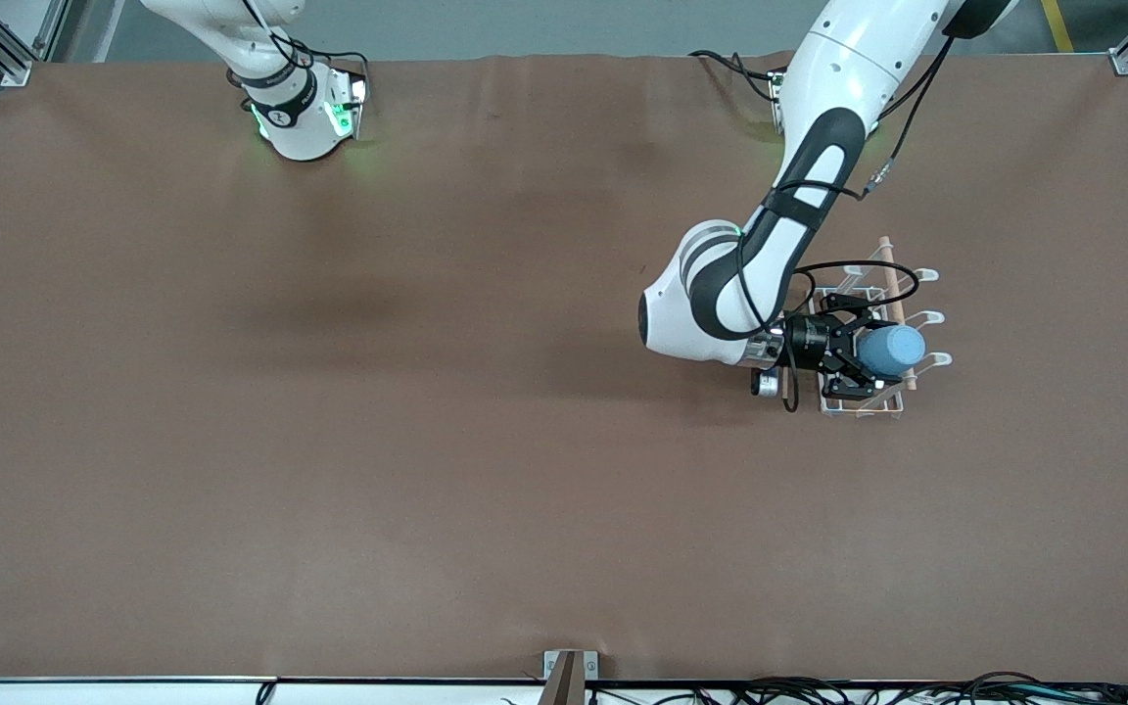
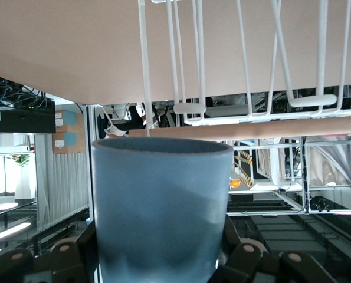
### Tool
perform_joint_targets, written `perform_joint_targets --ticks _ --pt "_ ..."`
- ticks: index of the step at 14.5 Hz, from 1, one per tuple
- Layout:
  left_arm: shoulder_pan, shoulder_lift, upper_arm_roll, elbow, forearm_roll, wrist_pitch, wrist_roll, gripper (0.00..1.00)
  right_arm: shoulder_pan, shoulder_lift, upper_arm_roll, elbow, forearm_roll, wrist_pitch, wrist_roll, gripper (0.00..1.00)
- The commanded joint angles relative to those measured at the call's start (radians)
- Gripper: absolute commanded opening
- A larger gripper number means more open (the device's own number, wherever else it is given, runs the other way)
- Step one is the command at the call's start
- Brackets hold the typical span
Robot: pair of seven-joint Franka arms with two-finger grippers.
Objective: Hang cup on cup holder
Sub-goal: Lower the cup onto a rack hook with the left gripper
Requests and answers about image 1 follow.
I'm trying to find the metal bracket with brown post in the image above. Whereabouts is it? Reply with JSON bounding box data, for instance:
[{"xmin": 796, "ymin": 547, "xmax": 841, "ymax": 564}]
[{"xmin": 537, "ymin": 650, "xmax": 599, "ymax": 705}]

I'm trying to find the black base cable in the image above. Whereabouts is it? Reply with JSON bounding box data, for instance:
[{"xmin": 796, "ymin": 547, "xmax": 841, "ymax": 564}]
[
  {"xmin": 689, "ymin": 49, "xmax": 782, "ymax": 101},
  {"xmin": 241, "ymin": 0, "xmax": 371, "ymax": 104}
]

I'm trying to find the brown paper table cover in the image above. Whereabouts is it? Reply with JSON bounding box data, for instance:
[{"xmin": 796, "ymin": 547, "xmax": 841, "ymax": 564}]
[{"xmin": 0, "ymin": 51, "xmax": 1128, "ymax": 683}]

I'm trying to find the black right base cable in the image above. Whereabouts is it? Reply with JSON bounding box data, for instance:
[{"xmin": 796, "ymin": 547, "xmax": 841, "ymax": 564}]
[{"xmin": 241, "ymin": 0, "xmax": 371, "ymax": 104}]

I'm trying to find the white wire cup holder rack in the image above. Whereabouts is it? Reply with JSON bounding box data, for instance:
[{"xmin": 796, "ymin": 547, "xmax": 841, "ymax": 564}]
[{"xmin": 807, "ymin": 237, "xmax": 954, "ymax": 419}]

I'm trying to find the black left base cable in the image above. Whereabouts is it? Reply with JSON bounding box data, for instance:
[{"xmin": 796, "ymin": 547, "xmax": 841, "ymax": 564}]
[{"xmin": 689, "ymin": 49, "xmax": 782, "ymax": 101}]

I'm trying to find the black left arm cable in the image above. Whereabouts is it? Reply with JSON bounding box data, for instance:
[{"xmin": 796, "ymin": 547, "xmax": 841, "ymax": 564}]
[{"xmin": 732, "ymin": 29, "xmax": 957, "ymax": 414}]

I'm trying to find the blue plastic cup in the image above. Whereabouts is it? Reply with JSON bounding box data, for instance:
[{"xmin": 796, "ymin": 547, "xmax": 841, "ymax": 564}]
[{"xmin": 856, "ymin": 324, "xmax": 927, "ymax": 379}]

